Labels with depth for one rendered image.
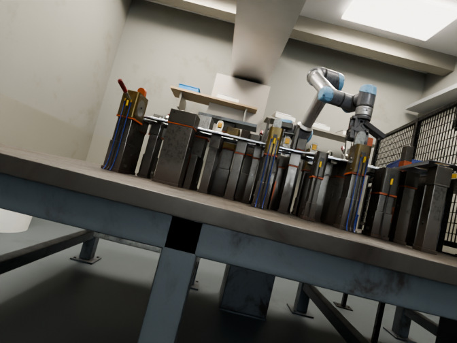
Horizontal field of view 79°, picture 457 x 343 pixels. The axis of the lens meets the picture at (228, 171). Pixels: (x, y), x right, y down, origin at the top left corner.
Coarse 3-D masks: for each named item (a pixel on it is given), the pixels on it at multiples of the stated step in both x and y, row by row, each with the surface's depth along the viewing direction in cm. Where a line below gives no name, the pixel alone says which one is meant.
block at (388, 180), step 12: (384, 168) 110; (384, 180) 109; (396, 180) 108; (372, 192) 115; (384, 192) 108; (396, 192) 108; (372, 204) 114; (384, 204) 109; (372, 216) 110; (384, 216) 108; (372, 228) 108; (384, 228) 108
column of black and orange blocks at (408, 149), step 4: (404, 148) 148; (408, 148) 145; (412, 148) 145; (404, 152) 147; (408, 152) 145; (412, 152) 145; (404, 156) 146; (408, 156) 145; (412, 156) 145; (404, 160) 145; (408, 160) 145; (400, 164) 148; (404, 164) 144; (408, 164) 144; (392, 208) 145; (392, 212) 144; (392, 216) 143; (388, 236) 142
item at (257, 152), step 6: (258, 150) 136; (252, 156) 136; (258, 156) 135; (252, 162) 136; (252, 168) 135; (252, 174) 135; (252, 180) 135; (246, 186) 135; (246, 192) 135; (246, 198) 134
